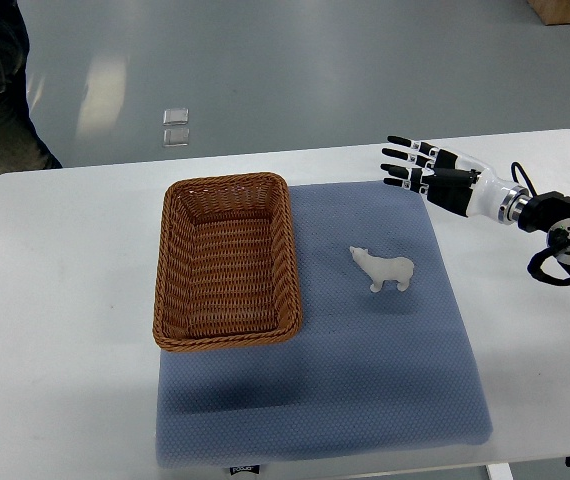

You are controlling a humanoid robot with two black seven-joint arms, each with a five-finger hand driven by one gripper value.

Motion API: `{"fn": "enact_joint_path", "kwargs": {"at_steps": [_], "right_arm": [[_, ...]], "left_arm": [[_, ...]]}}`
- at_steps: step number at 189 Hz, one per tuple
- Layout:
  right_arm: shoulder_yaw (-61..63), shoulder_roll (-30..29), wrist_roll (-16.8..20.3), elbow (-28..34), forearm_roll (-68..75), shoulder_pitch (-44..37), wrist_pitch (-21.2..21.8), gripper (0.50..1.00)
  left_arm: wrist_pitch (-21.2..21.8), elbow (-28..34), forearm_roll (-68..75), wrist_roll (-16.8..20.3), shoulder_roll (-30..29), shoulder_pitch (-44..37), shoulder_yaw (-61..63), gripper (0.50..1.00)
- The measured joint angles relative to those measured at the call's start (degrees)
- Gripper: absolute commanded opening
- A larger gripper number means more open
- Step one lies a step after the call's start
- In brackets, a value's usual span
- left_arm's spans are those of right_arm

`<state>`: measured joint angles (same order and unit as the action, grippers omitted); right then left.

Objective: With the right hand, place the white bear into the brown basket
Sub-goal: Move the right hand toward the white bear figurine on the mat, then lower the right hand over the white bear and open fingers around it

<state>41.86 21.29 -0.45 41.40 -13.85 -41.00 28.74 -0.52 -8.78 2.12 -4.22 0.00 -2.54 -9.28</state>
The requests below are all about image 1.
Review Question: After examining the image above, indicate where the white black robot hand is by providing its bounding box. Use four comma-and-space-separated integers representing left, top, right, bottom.
381, 136, 528, 224

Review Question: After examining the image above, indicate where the white toy bear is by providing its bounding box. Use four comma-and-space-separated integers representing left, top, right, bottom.
349, 246, 415, 293

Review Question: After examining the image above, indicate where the brown wicker basket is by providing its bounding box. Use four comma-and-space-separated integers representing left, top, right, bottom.
152, 172, 303, 352

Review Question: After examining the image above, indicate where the blue mesh mat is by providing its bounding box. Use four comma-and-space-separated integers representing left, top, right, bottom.
156, 181, 492, 468

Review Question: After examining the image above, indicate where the wooden furniture corner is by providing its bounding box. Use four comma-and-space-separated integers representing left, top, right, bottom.
527, 0, 570, 26

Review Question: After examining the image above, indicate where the lower floor socket cover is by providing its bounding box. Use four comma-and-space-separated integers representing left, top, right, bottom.
163, 127, 190, 148

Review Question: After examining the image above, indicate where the floor socket cover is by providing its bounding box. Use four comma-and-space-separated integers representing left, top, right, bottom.
163, 127, 190, 148
163, 107, 189, 125

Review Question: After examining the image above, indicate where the upper floor socket cover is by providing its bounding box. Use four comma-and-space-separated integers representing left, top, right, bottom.
163, 107, 189, 125

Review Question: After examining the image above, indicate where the black mat label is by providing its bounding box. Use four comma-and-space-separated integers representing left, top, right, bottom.
229, 465, 260, 476

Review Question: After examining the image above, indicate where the person in dark clothes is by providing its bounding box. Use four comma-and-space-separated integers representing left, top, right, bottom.
0, 1, 62, 174

